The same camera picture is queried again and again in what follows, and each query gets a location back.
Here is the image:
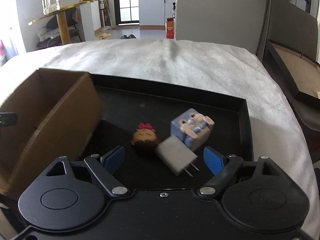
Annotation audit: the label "clear plastic water jug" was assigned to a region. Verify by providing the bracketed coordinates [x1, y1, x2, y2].
[42, 0, 60, 15]

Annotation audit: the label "orange carton box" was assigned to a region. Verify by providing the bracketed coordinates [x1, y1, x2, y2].
[165, 18, 175, 39]

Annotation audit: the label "dark bed frame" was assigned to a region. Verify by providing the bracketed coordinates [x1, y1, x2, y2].
[256, 0, 320, 131]

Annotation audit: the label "black tray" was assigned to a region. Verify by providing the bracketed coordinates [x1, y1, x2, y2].
[82, 74, 253, 189]

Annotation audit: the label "doll head red bow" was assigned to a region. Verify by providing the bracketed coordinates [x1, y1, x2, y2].
[131, 123, 160, 147]

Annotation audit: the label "brown cardboard box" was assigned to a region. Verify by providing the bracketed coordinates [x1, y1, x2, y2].
[1, 68, 101, 199]

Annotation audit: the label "black shoes pair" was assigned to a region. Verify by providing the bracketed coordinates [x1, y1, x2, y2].
[121, 34, 136, 39]

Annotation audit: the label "blue rabbit cube box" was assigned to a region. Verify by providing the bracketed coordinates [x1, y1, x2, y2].
[170, 108, 215, 151]

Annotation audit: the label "white kitchen cabinet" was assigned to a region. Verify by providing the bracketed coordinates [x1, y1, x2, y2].
[139, 0, 176, 30]

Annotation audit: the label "gold round side table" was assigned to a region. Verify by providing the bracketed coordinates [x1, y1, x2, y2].
[28, 0, 93, 45]

